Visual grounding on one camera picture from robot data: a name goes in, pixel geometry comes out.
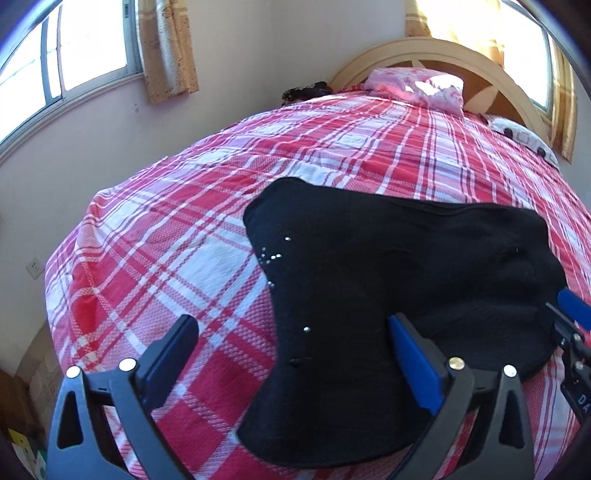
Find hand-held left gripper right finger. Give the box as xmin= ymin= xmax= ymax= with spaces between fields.
xmin=388 ymin=313 xmax=536 ymax=480

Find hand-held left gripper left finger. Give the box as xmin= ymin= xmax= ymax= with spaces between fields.
xmin=46 ymin=315 xmax=200 ymax=480

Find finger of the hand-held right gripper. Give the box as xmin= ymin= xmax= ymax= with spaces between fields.
xmin=546 ymin=302 xmax=591 ymax=359
xmin=556 ymin=287 xmax=591 ymax=332

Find black pants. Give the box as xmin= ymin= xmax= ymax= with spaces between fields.
xmin=236 ymin=176 xmax=568 ymax=469

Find red plaid bed sheet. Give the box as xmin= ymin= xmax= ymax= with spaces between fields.
xmin=44 ymin=85 xmax=591 ymax=480

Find brown cardboard box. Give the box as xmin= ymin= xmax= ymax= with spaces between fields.
xmin=0 ymin=369 xmax=35 ymax=432

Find yellow white box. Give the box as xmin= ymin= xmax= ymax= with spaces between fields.
xmin=7 ymin=427 xmax=49 ymax=480

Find white dotted pillow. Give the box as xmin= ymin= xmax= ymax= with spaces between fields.
xmin=488 ymin=116 xmax=560 ymax=168

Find yellow patterned curtain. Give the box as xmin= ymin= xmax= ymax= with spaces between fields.
xmin=549 ymin=41 xmax=579 ymax=163
xmin=136 ymin=0 xmax=200 ymax=104

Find window behind headboard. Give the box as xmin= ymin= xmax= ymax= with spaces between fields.
xmin=501 ymin=0 xmax=555 ymax=116

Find pink floral pillow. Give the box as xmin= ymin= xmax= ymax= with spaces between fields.
xmin=362 ymin=67 xmax=465 ymax=114

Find cream wooden headboard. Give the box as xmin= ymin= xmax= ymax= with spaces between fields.
xmin=329 ymin=38 xmax=552 ymax=139

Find dark cloth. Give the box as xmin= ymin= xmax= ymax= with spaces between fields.
xmin=281 ymin=80 xmax=331 ymax=102

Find sheer yellow curtain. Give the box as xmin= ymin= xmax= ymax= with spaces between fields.
xmin=405 ymin=0 xmax=506 ymax=70

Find wide side window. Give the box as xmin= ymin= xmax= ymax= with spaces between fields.
xmin=0 ymin=0 xmax=144 ymax=144

